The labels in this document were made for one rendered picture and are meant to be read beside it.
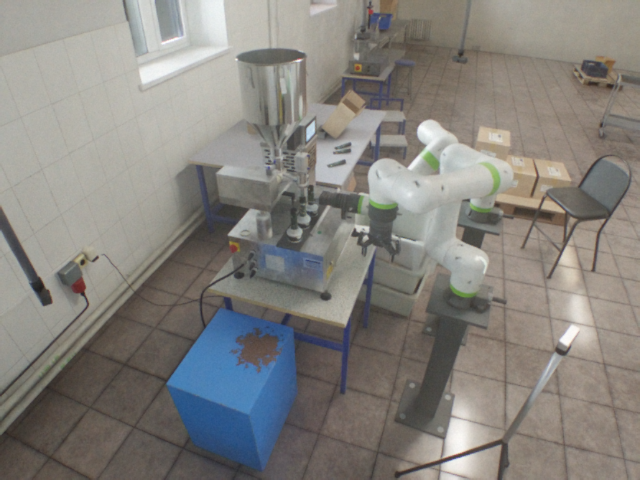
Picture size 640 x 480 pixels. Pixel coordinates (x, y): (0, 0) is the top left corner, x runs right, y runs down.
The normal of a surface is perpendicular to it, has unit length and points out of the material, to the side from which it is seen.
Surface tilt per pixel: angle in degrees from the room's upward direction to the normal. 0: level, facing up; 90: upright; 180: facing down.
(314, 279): 90
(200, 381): 0
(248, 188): 90
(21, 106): 90
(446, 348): 90
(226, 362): 0
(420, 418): 0
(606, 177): 77
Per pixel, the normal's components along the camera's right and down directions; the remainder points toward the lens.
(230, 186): -0.33, 0.58
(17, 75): 0.95, 0.20
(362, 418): 0.00, -0.79
